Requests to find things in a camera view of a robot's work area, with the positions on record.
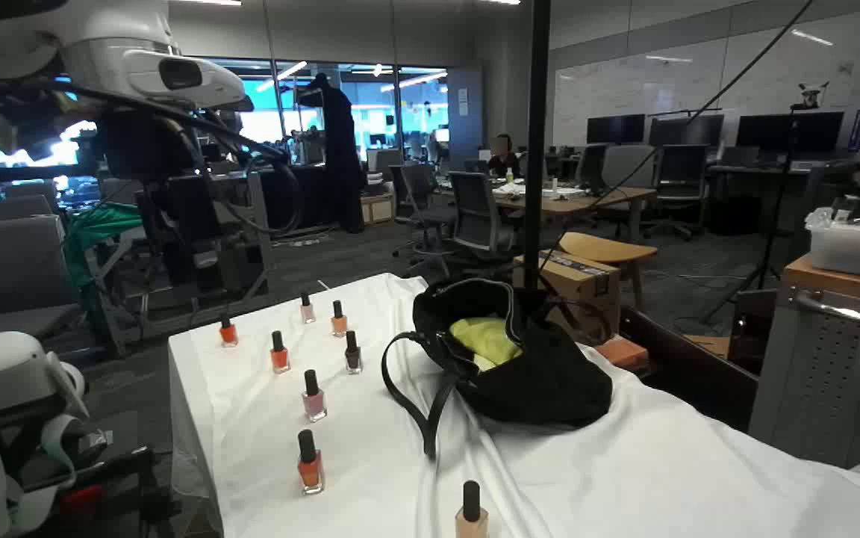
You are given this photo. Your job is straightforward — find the seated person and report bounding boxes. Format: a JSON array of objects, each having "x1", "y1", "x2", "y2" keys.
[{"x1": 487, "y1": 132, "x2": 526, "y2": 181}]

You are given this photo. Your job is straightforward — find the grey cabinet with wooden top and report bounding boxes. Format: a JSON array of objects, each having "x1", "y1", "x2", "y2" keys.
[{"x1": 747, "y1": 251, "x2": 860, "y2": 465}]

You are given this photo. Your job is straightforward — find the black vertical pole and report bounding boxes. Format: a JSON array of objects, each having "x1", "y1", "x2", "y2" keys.
[{"x1": 517, "y1": 0, "x2": 556, "y2": 338}]

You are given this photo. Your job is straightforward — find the white plastic tub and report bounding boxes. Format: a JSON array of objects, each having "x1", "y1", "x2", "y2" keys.
[{"x1": 802, "y1": 202, "x2": 860, "y2": 277}]

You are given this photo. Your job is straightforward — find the grey office chair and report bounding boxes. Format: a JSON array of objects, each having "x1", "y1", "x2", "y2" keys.
[
  {"x1": 390, "y1": 162, "x2": 453, "y2": 257},
  {"x1": 445, "y1": 166, "x2": 518, "y2": 265}
]

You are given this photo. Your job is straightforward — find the green cloth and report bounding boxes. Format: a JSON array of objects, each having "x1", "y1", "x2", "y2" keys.
[{"x1": 60, "y1": 201, "x2": 147, "y2": 292}]

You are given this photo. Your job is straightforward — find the orange block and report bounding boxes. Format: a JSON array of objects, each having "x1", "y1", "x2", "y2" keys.
[{"x1": 595, "y1": 331, "x2": 650, "y2": 372}]

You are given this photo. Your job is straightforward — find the cardboard box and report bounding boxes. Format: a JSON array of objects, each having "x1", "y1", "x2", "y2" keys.
[{"x1": 511, "y1": 248, "x2": 623, "y2": 344}]

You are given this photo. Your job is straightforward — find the dark brown nail polish bottle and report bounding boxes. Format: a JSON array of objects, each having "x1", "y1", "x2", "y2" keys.
[{"x1": 339, "y1": 329, "x2": 363, "y2": 375}]

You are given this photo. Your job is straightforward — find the white tablecloth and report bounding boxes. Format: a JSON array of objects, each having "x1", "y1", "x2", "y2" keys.
[{"x1": 166, "y1": 268, "x2": 860, "y2": 538}]

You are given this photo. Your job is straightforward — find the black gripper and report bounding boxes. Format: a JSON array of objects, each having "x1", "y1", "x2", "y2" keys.
[{"x1": 94, "y1": 100, "x2": 226, "y2": 295}]

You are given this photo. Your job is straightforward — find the wooden office table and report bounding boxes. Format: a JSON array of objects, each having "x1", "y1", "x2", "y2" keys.
[{"x1": 487, "y1": 178, "x2": 656, "y2": 242}]

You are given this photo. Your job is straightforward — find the black hanging jacket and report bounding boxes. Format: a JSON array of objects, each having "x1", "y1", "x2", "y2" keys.
[{"x1": 293, "y1": 68, "x2": 368, "y2": 233}]

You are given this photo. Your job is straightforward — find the black office chair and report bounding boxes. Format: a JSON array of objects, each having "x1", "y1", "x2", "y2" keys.
[{"x1": 647, "y1": 139, "x2": 713, "y2": 238}]

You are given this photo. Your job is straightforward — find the nude nail polish bottle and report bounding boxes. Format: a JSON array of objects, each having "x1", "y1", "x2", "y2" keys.
[{"x1": 453, "y1": 478, "x2": 490, "y2": 538}]

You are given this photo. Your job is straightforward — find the black hanging cable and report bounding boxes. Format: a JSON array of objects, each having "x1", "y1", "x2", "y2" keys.
[{"x1": 568, "y1": 0, "x2": 817, "y2": 217}]

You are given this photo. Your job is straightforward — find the red-orange nail polish bottle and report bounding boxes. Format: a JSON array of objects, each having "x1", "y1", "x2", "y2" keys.
[
  {"x1": 293, "y1": 426, "x2": 329, "y2": 499},
  {"x1": 266, "y1": 329, "x2": 293, "y2": 375},
  {"x1": 214, "y1": 311, "x2": 242, "y2": 350}
]

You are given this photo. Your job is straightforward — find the black bag with strap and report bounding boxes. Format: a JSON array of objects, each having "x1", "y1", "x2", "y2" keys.
[{"x1": 380, "y1": 274, "x2": 617, "y2": 462}]

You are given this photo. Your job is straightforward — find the yellow cloth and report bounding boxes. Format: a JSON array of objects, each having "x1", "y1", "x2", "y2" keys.
[{"x1": 445, "y1": 313, "x2": 526, "y2": 372}]

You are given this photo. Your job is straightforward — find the wide black computer monitor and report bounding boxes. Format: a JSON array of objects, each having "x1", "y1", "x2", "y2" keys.
[{"x1": 735, "y1": 106, "x2": 848, "y2": 157}]

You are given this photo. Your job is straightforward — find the grey armchair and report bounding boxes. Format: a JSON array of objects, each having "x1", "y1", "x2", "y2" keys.
[{"x1": 0, "y1": 208, "x2": 82, "y2": 341}]

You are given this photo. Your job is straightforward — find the black tripod stand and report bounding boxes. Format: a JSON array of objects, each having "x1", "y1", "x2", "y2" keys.
[{"x1": 698, "y1": 81, "x2": 833, "y2": 326}]

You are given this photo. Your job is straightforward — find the dark brown crate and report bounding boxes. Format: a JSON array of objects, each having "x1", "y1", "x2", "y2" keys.
[{"x1": 614, "y1": 305, "x2": 763, "y2": 432}]

